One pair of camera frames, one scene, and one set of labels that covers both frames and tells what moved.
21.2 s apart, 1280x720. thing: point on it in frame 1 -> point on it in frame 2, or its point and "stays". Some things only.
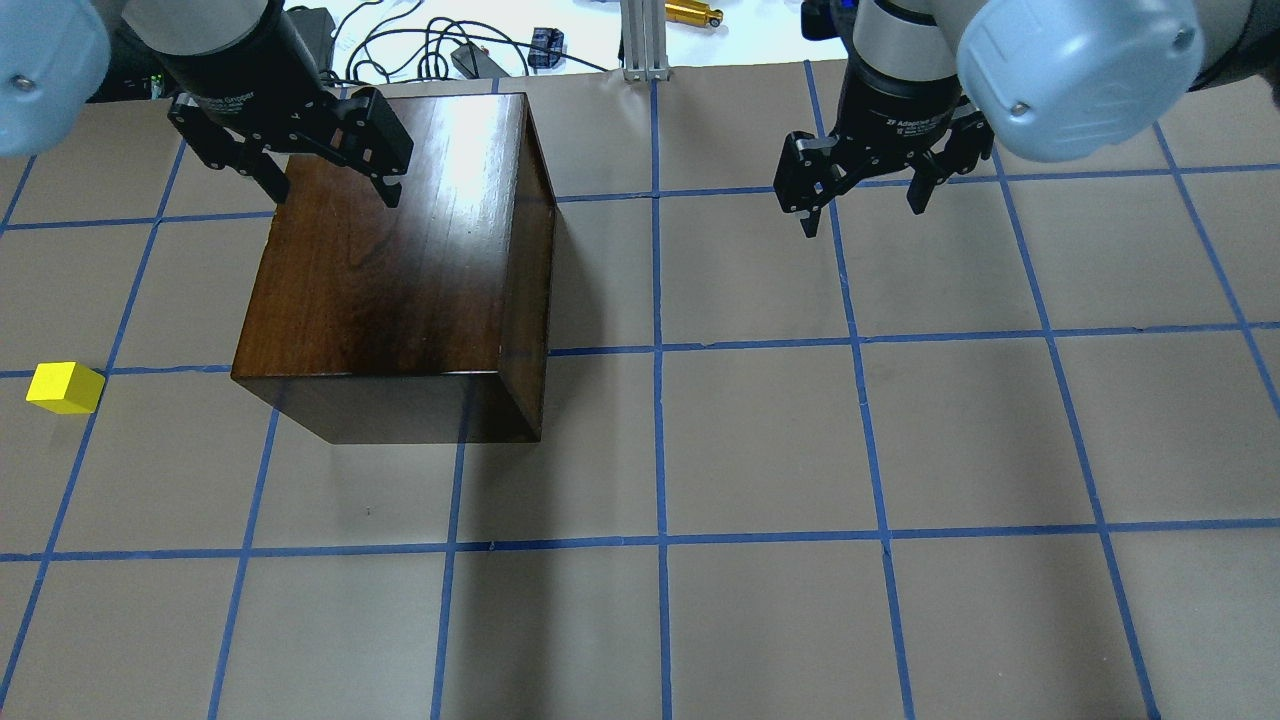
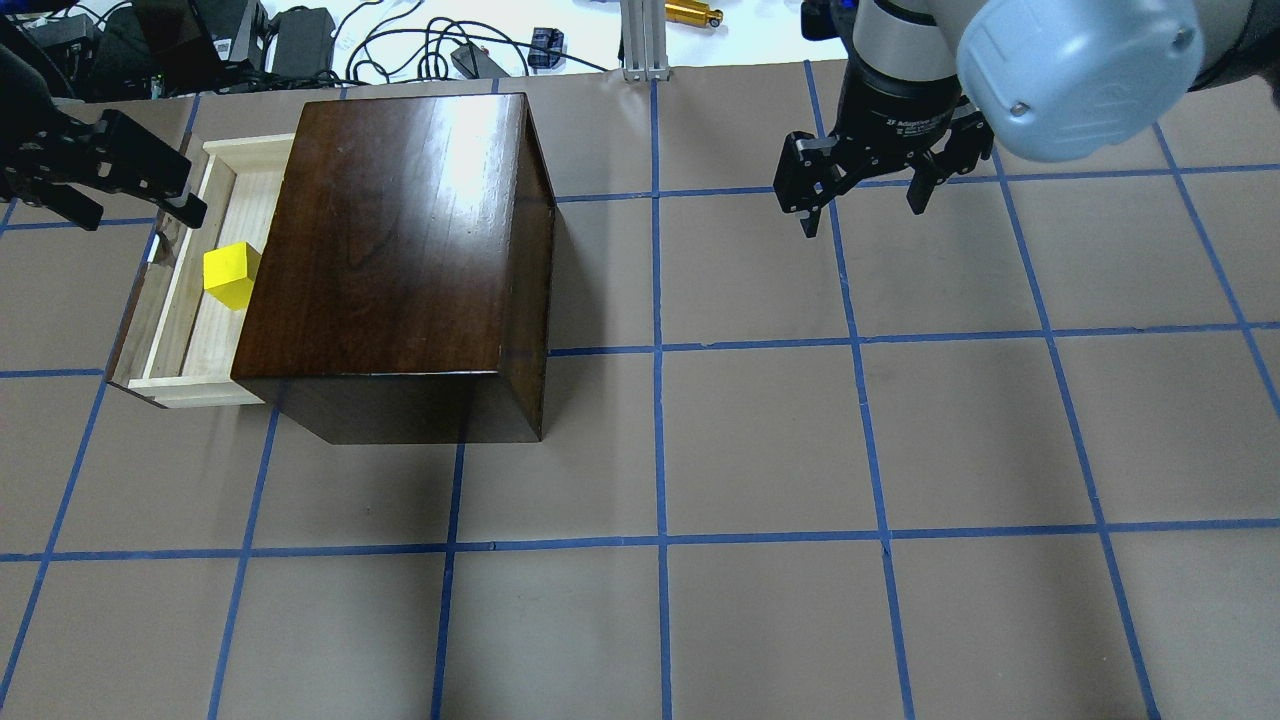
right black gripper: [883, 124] stays
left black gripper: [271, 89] -> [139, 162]
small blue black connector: [546, 47] stays
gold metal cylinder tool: [693, 12] stays
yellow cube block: [65, 388] -> [229, 272]
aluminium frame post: [643, 40] stays
